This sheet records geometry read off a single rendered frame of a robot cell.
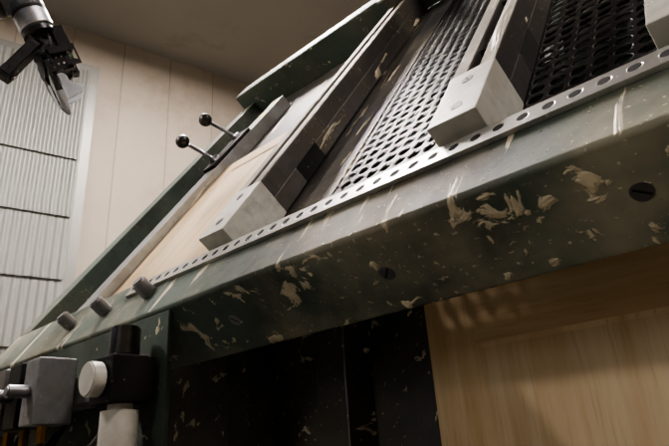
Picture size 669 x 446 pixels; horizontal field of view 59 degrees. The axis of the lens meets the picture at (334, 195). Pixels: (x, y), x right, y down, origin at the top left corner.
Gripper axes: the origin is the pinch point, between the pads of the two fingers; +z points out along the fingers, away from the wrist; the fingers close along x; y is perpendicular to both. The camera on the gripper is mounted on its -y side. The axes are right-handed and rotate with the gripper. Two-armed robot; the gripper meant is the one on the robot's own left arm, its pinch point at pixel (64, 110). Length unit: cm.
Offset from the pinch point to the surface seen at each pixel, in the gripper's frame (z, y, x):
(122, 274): 39.4, -3.7, -0.2
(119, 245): 28.6, 4.3, 27.2
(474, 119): 50, 16, -90
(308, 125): 33, 29, -42
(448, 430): 82, 10, -67
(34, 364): 51, -27, -37
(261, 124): 12, 53, 18
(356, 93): 28, 48, -36
